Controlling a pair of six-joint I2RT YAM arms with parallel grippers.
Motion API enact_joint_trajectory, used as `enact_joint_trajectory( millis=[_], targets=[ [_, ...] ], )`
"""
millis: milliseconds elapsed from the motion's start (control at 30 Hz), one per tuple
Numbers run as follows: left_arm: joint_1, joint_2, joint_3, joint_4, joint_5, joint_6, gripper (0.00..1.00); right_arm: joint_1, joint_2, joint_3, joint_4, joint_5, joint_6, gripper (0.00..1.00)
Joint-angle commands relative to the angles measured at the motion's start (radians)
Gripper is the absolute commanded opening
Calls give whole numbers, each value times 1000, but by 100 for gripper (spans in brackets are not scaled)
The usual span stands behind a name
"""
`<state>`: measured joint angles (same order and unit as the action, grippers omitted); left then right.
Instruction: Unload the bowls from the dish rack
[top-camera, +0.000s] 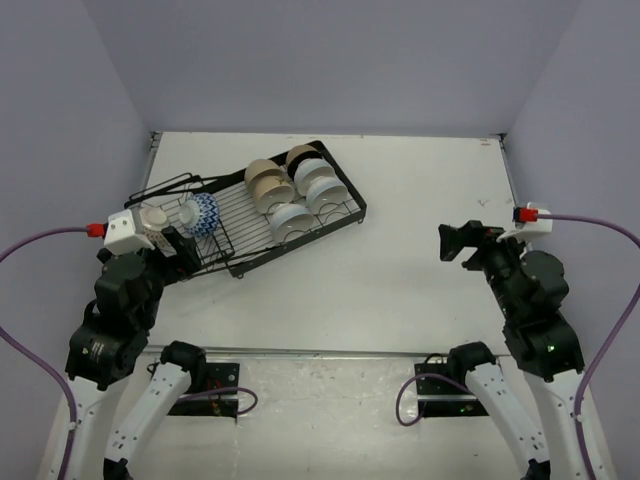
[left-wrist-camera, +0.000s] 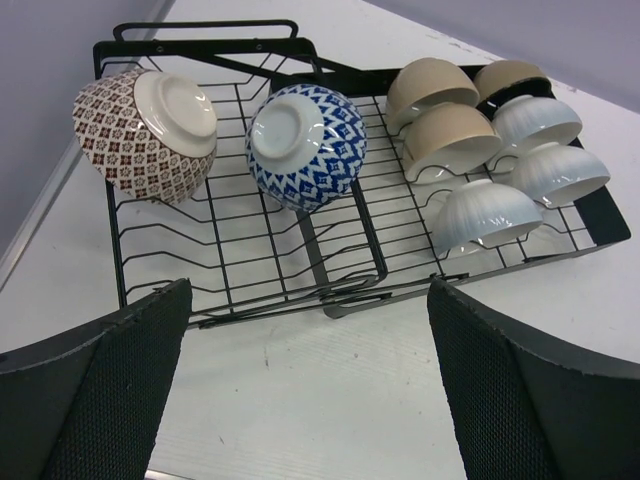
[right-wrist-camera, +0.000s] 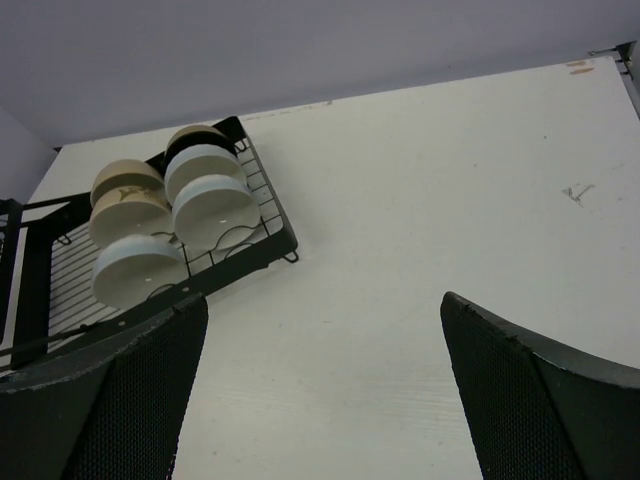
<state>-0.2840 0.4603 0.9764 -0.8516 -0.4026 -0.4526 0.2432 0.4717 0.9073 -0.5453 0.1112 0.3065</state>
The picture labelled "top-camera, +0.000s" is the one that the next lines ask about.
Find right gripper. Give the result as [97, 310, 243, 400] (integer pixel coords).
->
[438, 218, 534, 318]

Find blue zigzag patterned bowl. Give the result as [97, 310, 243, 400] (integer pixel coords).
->
[179, 192, 220, 237]

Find beige patterned small bowl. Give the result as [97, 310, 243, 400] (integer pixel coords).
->
[139, 206, 170, 248]

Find beige bowl with flower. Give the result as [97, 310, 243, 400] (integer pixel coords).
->
[253, 176, 295, 214]

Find light blue bowl front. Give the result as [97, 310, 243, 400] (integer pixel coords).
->
[269, 203, 314, 243]

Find light blue bowl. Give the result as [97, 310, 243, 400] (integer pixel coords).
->
[294, 158, 335, 196]
[306, 177, 348, 215]
[269, 203, 314, 243]

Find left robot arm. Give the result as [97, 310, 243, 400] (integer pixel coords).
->
[50, 219, 208, 479]

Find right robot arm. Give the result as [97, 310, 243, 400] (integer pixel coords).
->
[438, 220, 611, 479]

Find beige bowl rear left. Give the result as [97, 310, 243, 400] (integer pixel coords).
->
[244, 159, 283, 190]

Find tan and black bowl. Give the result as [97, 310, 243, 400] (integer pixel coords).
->
[285, 144, 322, 178]

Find black wire dish rack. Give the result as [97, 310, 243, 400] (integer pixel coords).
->
[125, 140, 367, 279]

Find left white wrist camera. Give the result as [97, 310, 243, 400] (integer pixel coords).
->
[104, 209, 155, 256]

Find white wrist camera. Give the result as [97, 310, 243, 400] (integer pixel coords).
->
[497, 202, 553, 243]
[104, 209, 155, 256]

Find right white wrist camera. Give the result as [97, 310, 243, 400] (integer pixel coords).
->
[497, 202, 553, 243]

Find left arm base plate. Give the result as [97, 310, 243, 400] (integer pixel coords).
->
[168, 362, 255, 421]

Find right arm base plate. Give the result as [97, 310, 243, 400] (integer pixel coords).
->
[394, 353, 489, 427]

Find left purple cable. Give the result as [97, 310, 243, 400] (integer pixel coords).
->
[0, 223, 107, 480]

